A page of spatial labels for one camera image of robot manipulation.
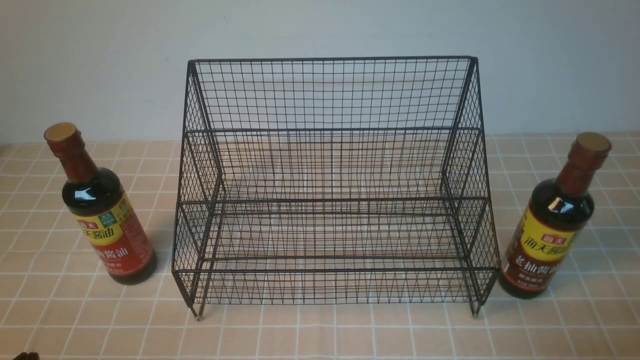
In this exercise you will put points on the soy sauce bottle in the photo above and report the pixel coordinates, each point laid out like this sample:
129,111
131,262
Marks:
101,208
557,211

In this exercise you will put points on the black wire mesh shelf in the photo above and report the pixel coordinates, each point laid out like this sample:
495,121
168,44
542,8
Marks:
334,181

